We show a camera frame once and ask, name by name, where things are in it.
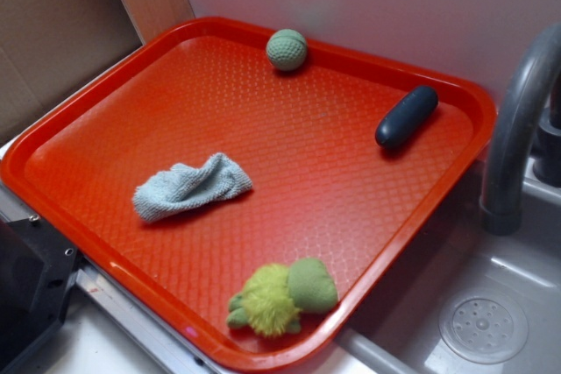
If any dark plastic pickle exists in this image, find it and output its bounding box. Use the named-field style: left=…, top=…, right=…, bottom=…
left=374, top=86, right=439, bottom=149

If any red plastic tray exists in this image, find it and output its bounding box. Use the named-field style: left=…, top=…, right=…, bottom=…
left=1, top=18, right=496, bottom=373

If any light blue cloth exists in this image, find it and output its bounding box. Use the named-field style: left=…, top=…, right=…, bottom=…
left=132, top=152, right=252, bottom=223

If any green dimpled ball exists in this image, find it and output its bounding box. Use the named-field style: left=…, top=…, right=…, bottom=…
left=266, top=29, right=308, bottom=72

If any green plush toy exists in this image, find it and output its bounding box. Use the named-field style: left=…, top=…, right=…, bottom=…
left=226, top=258, right=338, bottom=339

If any grey toy sink basin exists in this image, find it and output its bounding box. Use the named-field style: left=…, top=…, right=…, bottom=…
left=337, top=168, right=560, bottom=373

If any grey toy faucet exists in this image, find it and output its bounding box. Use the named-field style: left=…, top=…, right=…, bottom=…
left=479, top=24, right=560, bottom=236

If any brown cardboard panel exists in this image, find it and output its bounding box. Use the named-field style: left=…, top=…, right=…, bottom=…
left=1, top=0, right=140, bottom=144

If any aluminium frame rail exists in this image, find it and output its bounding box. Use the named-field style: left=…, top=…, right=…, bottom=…
left=0, top=185, right=220, bottom=374

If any black metal bracket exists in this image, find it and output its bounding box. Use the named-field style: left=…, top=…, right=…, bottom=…
left=1, top=214, right=82, bottom=373

